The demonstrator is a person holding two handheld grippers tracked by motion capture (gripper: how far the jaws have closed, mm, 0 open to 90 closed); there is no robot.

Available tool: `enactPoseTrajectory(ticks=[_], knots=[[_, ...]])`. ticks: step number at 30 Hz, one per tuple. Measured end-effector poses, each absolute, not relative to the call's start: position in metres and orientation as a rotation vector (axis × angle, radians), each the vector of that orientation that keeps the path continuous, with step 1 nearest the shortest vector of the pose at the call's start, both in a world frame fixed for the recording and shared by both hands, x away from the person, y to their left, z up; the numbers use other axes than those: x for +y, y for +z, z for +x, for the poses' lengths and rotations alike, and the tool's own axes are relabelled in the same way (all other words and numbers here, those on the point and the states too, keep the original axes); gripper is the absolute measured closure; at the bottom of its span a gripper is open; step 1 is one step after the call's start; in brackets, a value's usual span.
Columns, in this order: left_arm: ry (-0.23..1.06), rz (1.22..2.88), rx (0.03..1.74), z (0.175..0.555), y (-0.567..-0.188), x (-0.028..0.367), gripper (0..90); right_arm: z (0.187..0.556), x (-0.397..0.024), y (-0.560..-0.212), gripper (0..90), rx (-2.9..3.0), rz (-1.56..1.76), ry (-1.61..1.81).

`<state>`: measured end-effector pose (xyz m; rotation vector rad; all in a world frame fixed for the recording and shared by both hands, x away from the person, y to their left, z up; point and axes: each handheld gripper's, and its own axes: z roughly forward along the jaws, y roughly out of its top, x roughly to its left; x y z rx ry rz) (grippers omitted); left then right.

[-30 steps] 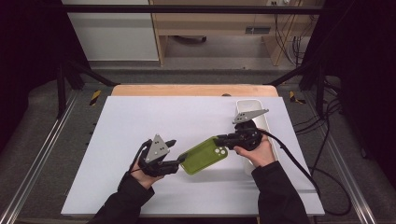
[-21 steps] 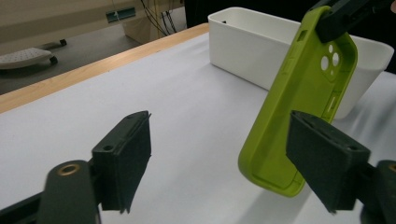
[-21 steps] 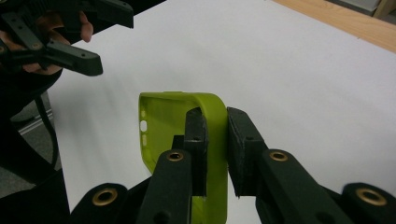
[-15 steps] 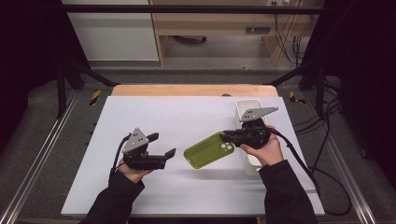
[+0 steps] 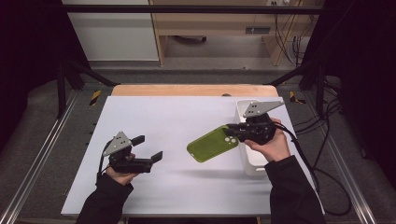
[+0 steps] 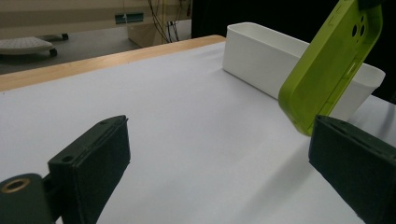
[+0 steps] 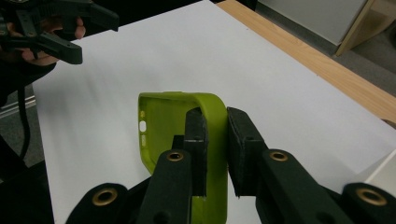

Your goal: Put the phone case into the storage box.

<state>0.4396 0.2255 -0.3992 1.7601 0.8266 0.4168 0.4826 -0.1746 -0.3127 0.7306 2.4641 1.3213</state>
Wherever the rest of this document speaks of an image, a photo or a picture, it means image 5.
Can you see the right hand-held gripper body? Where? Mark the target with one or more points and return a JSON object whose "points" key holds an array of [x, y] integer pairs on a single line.
{"points": [[258, 130]]}

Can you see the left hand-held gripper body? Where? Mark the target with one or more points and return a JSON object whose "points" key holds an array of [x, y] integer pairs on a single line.
{"points": [[117, 144]]}

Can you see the green phone case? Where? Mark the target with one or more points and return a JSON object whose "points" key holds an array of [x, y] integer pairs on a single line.
{"points": [[208, 146]]}

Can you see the white plastic storage bin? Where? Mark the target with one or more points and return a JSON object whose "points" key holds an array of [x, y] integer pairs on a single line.
{"points": [[253, 161]]}

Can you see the person's right hand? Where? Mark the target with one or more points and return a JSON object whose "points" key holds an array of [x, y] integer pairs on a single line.
{"points": [[277, 149]]}

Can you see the person's left hand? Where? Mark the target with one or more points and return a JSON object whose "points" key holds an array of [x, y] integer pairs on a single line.
{"points": [[121, 179]]}

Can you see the white table mat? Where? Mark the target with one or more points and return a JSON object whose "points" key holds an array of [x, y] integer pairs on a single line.
{"points": [[174, 193]]}

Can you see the yellow black hazard tape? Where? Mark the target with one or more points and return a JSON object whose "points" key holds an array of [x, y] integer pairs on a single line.
{"points": [[294, 98], [95, 97]]}

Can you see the wooden table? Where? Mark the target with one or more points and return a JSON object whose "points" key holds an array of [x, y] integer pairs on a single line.
{"points": [[186, 90]]}

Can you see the grey power strip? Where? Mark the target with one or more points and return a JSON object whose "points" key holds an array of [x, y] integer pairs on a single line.
{"points": [[257, 30]]}

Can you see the white cabinet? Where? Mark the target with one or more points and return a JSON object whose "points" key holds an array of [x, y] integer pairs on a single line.
{"points": [[115, 37]]}

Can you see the wooden desk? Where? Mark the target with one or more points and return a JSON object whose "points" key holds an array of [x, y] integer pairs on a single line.
{"points": [[218, 21]]}

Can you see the black curtain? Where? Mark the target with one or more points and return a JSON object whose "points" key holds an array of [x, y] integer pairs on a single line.
{"points": [[367, 77], [28, 62]]}

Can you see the black frame stand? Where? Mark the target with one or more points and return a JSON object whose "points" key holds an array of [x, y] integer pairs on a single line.
{"points": [[61, 90], [320, 90]]}

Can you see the aluminium rail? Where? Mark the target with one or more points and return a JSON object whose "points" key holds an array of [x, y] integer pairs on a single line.
{"points": [[40, 155], [345, 174]]}

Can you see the black horizontal frame bar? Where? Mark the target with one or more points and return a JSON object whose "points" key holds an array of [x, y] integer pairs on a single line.
{"points": [[186, 9]]}

